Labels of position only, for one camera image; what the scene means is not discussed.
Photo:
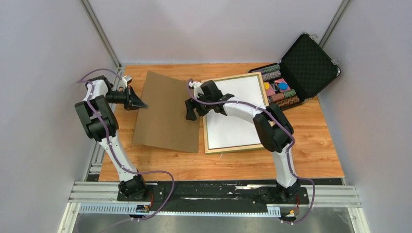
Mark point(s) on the orange black chip row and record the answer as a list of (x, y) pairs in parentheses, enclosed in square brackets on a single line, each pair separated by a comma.
[(288, 101)]

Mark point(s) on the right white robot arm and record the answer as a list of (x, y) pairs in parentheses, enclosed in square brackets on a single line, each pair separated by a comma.
[(273, 128)]

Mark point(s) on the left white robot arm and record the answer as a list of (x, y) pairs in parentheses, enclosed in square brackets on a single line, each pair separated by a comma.
[(101, 125)]

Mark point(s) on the black poker chip case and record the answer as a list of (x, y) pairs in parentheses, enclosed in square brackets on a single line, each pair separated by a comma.
[(307, 69)]

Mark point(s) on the black mounting base rail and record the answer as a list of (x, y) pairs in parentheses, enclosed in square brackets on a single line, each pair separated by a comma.
[(260, 198)]

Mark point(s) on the red playing card deck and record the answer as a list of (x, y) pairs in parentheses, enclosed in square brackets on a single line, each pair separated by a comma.
[(270, 92)]

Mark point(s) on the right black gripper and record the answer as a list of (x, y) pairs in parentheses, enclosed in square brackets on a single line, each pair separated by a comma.
[(191, 105)]

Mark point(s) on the blue yellow chip row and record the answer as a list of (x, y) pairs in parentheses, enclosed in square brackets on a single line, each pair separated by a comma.
[(271, 76)]

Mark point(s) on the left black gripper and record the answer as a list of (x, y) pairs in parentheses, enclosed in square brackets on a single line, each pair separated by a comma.
[(136, 102)]

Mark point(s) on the top blue green chip row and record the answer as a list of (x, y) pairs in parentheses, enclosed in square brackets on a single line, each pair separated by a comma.
[(266, 69)]

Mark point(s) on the yellow dealer button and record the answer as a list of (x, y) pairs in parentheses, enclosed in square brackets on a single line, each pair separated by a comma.
[(266, 86)]

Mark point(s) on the brown cardboard backing board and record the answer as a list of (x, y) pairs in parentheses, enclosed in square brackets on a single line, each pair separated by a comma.
[(163, 123)]

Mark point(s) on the red poker chip row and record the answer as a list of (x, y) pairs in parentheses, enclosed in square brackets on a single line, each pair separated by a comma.
[(276, 97)]

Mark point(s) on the clear dealer button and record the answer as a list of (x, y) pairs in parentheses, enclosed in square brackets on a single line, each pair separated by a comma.
[(275, 87)]

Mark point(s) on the green poker chip row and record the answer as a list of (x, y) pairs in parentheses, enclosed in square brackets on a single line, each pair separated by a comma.
[(289, 93)]

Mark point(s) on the wooden picture frame green trim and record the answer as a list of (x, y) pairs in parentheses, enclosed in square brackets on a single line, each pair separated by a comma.
[(238, 149)]

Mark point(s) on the blue dealer button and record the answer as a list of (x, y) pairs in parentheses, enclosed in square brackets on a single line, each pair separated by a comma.
[(283, 86)]

